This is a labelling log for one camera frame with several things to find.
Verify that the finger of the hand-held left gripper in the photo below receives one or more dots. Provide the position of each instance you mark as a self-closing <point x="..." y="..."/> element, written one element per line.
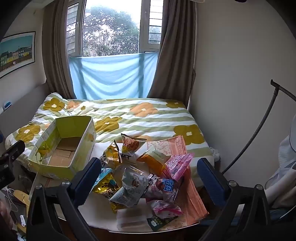
<point x="14" y="148"/>

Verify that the yellow white chip packet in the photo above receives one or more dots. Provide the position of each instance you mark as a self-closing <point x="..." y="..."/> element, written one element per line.
<point x="111" y="155"/>

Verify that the floral striped blanket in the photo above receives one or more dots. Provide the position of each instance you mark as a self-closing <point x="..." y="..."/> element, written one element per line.
<point x="148" y="118"/>

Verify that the window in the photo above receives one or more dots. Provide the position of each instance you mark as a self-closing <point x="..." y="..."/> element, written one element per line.
<point x="111" y="30"/>

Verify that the light blue window cloth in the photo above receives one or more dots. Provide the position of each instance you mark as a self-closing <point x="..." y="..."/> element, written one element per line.
<point x="111" y="76"/>

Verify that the black lamp stand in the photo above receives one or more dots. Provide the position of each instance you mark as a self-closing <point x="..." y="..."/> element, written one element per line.
<point x="263" y="120"/>

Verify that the chocolate sponge cake packet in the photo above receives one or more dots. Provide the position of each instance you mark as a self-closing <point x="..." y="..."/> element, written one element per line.
<point x="163" y="186"/>

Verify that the blue white wall device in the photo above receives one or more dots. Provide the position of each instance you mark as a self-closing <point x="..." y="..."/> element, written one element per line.
<point x="7" y="106"/>

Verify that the brown curtain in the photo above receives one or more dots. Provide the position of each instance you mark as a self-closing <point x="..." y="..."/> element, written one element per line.
<point x="55" y="46"/>
<point x="175" y="51"/>

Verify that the dark green snack packet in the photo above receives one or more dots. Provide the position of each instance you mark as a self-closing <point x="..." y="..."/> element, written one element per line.
<point x="159" y="222"/>

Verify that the clear white snack packet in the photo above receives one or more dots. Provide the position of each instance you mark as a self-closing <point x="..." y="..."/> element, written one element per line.
<point x="130" y="217"/>

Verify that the green cardboard box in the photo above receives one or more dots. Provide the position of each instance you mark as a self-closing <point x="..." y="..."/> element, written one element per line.
<point x="62" y="150"/>

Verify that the grey white snack packet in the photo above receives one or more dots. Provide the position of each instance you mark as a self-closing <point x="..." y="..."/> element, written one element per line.
<point x="131" y="185"/>

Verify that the light blue snack packet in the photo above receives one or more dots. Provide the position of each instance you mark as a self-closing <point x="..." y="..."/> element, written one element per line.
<point x="105" y="185"/>

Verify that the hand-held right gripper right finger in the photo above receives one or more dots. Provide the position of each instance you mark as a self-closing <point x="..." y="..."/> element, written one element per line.
<point x="211" y="183"/>

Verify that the wall poster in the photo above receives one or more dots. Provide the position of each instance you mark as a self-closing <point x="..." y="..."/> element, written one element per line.
<point x="16" y="51"/>

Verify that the pink white snack packet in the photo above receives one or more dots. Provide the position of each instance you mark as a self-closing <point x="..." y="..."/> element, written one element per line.
<point x="165" y="208"/>

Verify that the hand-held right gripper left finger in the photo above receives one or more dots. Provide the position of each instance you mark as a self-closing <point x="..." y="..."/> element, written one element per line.
<point x="86" y="181"/>

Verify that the pink patterned plastic bags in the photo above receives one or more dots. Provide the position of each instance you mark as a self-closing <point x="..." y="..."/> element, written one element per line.
<point x="194" y="204"/>

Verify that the pink zip bag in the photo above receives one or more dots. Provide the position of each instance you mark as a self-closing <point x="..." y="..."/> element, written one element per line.
<point x="178" y="165"/>

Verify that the orange white bread packet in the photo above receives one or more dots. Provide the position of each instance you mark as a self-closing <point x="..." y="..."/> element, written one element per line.
<point x="130" y="146"/>

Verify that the orange packet with cream top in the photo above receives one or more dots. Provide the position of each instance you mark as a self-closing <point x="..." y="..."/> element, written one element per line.
<point x="153" y="161"/>

